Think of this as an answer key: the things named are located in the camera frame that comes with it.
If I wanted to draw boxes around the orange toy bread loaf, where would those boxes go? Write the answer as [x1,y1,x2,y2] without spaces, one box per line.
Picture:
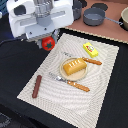
[63,58,87,75]

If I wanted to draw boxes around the red toy tomato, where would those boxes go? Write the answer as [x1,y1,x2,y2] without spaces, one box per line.
[42,36,55,51]

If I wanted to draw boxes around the brown toy sausage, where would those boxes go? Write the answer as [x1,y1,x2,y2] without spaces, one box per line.
[32,75,42,98]

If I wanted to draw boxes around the yellow snack box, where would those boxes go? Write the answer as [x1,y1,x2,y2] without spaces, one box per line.
[83,42,98,58]

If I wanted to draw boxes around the round beige plate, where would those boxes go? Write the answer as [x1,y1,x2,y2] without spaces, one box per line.
[60,58,87,81]

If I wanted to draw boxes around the beige woven placemat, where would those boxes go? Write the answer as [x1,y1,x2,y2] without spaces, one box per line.
[17,34,119,128]

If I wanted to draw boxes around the pink brown board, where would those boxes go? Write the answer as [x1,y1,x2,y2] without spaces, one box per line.
[67,1,128,43]

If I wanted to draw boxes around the dark grey pot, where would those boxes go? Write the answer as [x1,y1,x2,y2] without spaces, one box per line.
[72,0,82,20]

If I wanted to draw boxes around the beige bowl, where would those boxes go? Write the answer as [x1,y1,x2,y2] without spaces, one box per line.
[121,7,128,30]

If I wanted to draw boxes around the fork with orange handle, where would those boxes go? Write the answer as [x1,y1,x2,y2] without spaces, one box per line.
[49,72,90,92]

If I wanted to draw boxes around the knife with orange handle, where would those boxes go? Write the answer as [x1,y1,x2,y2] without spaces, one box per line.
[61,52,102,65]

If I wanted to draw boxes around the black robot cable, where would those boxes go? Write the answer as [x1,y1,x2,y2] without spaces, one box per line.
[0,35,28,47]

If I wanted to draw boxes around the grey saucepan with handle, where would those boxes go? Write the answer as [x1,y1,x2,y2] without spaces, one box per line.
[82,7,124,27]

